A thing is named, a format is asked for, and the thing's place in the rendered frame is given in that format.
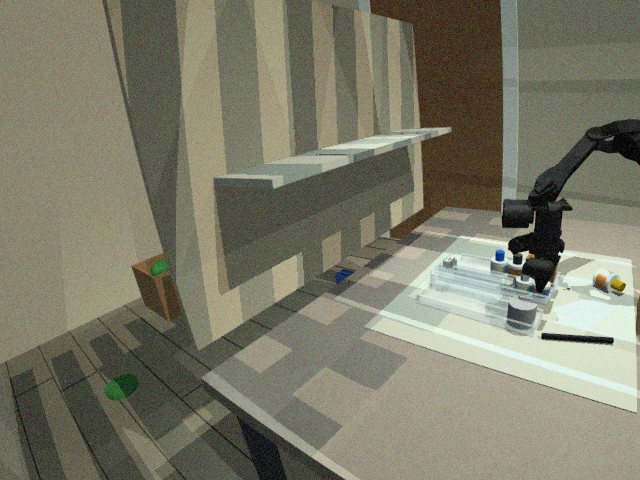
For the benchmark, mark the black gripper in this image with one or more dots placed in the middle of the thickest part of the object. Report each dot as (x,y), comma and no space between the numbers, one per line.
(547,247)

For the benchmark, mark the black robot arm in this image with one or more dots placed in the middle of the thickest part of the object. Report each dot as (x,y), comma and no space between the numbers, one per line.
(519,213)

